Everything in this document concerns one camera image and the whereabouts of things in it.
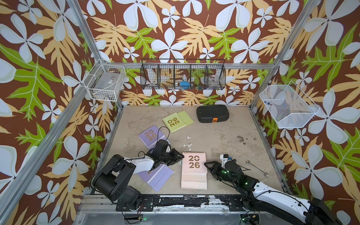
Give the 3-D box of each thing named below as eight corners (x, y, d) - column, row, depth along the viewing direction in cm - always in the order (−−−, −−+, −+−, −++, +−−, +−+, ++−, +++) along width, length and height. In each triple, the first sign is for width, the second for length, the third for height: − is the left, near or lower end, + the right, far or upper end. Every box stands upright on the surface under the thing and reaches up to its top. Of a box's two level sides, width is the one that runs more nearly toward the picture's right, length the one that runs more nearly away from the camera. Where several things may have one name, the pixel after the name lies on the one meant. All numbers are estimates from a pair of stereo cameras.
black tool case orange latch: (197, 122, 111) (198, 118, 106) (196, 109, 120) (197, 105, 115) (228, 122, 111) (230, 118, 106) (224, 110, 120) (226, 105, 115)
